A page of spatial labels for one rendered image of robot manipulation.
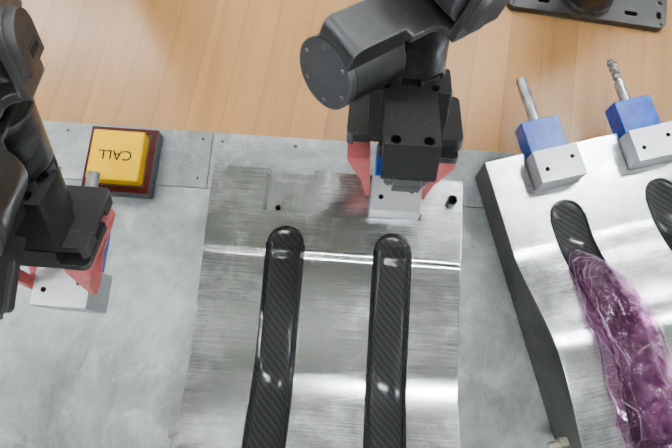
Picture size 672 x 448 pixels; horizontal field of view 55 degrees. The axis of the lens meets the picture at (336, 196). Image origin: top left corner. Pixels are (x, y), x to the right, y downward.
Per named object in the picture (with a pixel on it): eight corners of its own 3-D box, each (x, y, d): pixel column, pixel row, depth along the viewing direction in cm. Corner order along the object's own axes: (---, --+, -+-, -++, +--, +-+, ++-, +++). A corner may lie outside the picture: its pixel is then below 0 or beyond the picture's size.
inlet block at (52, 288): (79, 178, 65) (56, 161, 59) (128, 181, 65) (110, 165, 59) (54, 309, 61) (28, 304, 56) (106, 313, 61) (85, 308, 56)
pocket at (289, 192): (271, 178, 71) (267, 167, 67) (319, 181, 70) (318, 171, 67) (266, 218, 69) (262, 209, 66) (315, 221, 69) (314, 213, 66)
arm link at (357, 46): (352, 141, 49) (411, 34, 39) (284, 60, 51) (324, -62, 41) (451, 85, 55) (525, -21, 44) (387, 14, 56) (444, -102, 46)
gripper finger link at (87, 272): (109, 323, 55) (82, 254, 49) (27, 317, 56) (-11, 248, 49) (132, 261, 60) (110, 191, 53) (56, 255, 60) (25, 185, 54)
